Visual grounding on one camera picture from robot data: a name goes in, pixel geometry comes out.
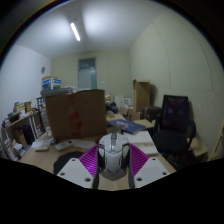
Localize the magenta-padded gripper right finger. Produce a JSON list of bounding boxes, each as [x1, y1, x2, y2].
[[127, 143, 171, 190]]

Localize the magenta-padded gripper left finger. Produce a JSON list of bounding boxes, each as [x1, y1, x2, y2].
[[56, 143, 101, 190]]

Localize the white and grey computer mouse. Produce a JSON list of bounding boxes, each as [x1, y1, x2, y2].
[[97, 132, 131, 182]]

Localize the white remote control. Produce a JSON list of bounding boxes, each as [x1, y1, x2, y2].
[[54, 139, 75, 152]]

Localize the white paper sheets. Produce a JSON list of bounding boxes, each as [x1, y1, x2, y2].
[[71, 138, 101, 150]]

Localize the small white flat device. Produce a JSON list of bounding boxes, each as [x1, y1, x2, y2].
[[34, 144, 50, 153]]

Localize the black office chair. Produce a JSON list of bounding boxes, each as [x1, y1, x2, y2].
[[151, 94, 198, 168]]

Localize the blue book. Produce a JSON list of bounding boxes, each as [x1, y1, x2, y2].
[[107, 119, 147, 135]]

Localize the large brown cardboard box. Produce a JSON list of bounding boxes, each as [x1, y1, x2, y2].
[[45, 88, 108, 141]]

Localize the cluttered shelf unit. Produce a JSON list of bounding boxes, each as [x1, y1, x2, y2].
[[0, 99, 46, 161]]

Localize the black bag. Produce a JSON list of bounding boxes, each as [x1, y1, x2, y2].
[[106, 101, 120, 114]]

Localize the tall open cardboard box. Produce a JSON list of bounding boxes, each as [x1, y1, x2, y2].
[[132, 79, 152, 113]]

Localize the blue and white box stack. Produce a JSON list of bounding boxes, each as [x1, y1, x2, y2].
[[41, 75, 63, 91]]

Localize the grey door with window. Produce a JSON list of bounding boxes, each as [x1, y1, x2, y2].
[[77, 57, 98, 90]]

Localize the ceiling tube light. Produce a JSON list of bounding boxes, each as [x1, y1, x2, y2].
[[69, 22, 82, 42]]

